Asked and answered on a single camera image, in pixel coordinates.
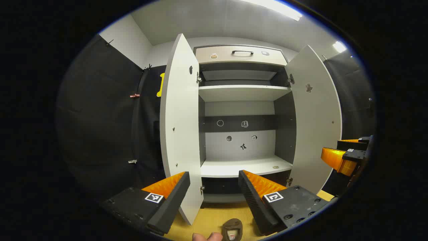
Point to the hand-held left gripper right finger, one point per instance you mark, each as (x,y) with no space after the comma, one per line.
(254,204)

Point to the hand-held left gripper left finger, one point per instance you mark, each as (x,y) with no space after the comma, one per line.
(174,204)

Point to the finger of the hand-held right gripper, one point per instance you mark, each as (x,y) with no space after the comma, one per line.
(351,144)
(334,159)

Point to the white cabinet door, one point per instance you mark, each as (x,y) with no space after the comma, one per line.
(180,117)
(317,134)

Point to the brown fuzzy shoe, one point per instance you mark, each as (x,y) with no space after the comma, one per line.
(231,227)

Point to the white cabinet drawer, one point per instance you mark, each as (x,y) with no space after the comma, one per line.
(224,55)

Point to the small ceiling light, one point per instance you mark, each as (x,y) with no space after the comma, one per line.
(339,47)

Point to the black backdrop cloth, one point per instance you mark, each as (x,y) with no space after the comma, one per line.
(100,117)

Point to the black cloth clip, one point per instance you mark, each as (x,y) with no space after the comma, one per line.
(109,42)
(148,67)

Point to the long ceiling light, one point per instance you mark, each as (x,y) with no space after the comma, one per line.
(277,8)

